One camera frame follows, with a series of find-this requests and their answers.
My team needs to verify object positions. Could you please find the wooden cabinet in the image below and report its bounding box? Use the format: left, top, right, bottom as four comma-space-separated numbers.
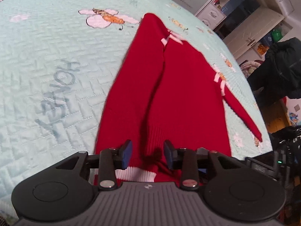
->
266, 99, 290, 133

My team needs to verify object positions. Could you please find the red sweater with white stripes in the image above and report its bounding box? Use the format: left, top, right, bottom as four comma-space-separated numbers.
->
93, 13, 262, 186

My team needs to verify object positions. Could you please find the light green bee print bedspread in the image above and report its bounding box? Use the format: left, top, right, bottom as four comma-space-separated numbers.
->
0, 0, 273, 219

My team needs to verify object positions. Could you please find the white drawer cabinet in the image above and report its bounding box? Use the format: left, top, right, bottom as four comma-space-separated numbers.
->
196, 3, 227, 29

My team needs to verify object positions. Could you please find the pile of floral quilts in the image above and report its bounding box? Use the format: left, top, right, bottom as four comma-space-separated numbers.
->
239, 60, 265, 78

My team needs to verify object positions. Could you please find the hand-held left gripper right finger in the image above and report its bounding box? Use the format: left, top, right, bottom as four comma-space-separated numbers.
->
163, 140, 245, 191

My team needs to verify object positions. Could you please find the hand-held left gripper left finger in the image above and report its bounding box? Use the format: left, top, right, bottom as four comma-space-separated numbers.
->
50, 139, 133, 191

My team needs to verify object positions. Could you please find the green bag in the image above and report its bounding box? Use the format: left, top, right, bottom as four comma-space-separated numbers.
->
271, 28, 283, 43

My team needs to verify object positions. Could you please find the white door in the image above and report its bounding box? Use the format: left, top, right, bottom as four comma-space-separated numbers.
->
222, 8, 284, 58

